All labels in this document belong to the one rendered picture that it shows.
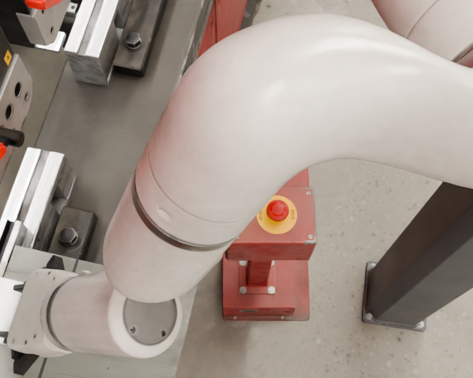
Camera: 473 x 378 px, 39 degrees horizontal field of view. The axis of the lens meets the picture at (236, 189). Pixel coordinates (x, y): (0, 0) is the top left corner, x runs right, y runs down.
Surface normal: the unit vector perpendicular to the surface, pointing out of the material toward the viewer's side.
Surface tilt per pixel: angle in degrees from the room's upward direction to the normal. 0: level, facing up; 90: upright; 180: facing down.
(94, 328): 58
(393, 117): 65
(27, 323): 50
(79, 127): 0
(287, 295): 1
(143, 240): 69
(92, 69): 90
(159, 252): 73
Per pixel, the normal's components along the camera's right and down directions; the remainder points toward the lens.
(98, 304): -0.75, -0.36
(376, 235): 0.01, -0.36
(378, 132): 0.03, 0.78
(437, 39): -0.81, 0.18
